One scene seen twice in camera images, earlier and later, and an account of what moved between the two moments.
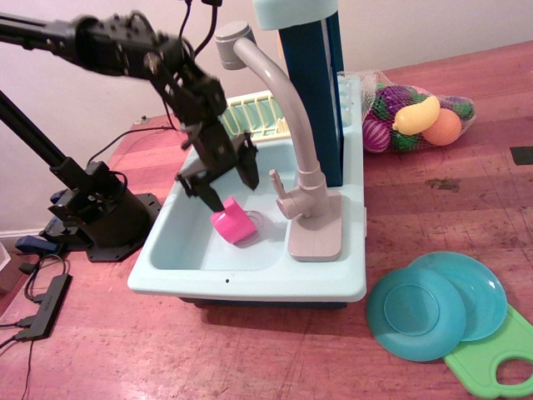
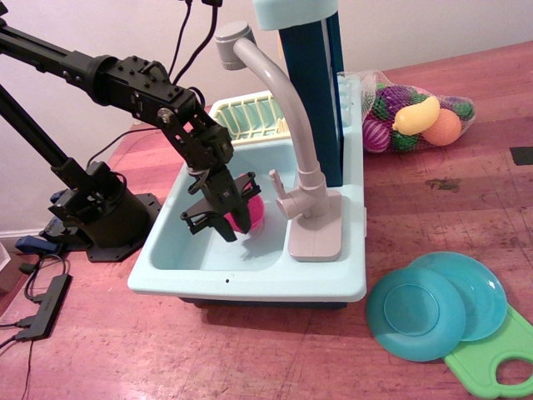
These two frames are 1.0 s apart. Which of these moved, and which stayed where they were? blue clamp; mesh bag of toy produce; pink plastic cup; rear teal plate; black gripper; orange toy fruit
Moved: black gripper; pink plastic cup
Stayed: mesh bag of toy produce; orange toy fruit; blue clamp; rear teal plate
